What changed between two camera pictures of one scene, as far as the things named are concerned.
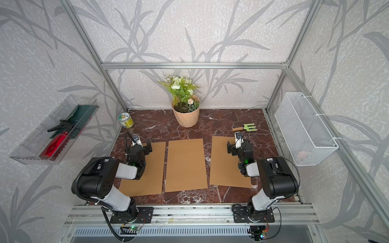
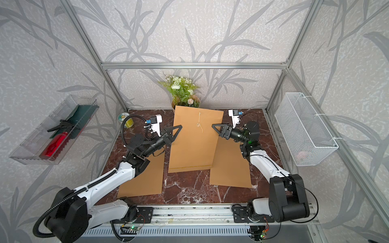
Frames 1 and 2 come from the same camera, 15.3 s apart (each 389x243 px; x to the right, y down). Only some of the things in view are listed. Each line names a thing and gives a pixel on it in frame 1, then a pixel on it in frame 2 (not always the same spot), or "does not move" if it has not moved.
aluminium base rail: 284,215 does not move
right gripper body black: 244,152 -> 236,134
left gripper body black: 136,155 -> 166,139
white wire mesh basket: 308,138 does not move
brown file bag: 224,167 does not move
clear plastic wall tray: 54,137 does not move
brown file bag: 186,166 -> 193,148
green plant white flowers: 182,89 does not move
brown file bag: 150,181 does not move
